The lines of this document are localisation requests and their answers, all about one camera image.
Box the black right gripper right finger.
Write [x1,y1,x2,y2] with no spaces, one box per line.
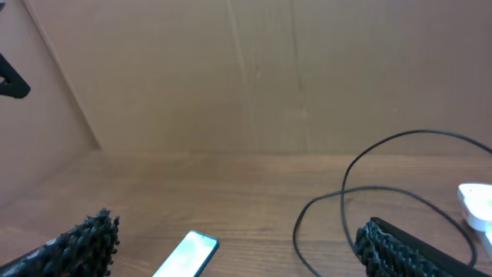
[354,217,488,277]

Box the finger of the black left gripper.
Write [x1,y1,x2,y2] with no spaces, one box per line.
[0,55,31,98]

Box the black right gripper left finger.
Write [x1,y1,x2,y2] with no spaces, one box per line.
[1,209,120,277]

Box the black USB charging cable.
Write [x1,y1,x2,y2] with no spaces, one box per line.
[292,129,492,277]

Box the Galaxy S24+ smartphone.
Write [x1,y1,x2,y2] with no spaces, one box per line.
[152,230,219,277]

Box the white charger plug adapter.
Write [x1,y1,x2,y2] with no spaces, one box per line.
[457,183,491,232]

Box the white power strip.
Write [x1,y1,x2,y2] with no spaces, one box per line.
[476,231,492,259]

